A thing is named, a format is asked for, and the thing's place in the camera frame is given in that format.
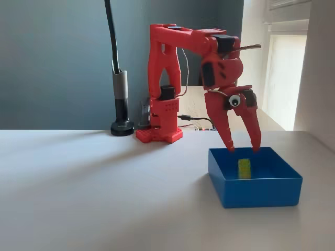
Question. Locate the red robot arm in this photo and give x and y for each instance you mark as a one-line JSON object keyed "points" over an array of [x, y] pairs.
{"points": [[162, 65]]}

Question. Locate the green lego brick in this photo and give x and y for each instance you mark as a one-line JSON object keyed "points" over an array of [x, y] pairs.
{"points": [[244, 168]]}

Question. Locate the white window frame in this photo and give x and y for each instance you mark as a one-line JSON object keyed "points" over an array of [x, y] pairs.
{"points": [[285, 78]]}

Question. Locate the white googly eye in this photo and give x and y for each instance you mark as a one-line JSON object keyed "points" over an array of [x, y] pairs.
{"points": [[234, 101]]}

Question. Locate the clear plastic clamp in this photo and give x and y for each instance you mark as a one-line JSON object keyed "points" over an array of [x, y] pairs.
{"points": [[144, 115]]}

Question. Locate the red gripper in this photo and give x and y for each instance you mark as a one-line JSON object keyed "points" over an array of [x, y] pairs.
{"points": [[236, 94]]}

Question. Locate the blue box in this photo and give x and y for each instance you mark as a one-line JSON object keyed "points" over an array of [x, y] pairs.
{"points": [[261, 192]]}

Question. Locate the black gooseneck stand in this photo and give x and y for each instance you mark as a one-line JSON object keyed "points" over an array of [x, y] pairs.
{"points": [[120, 86]]}

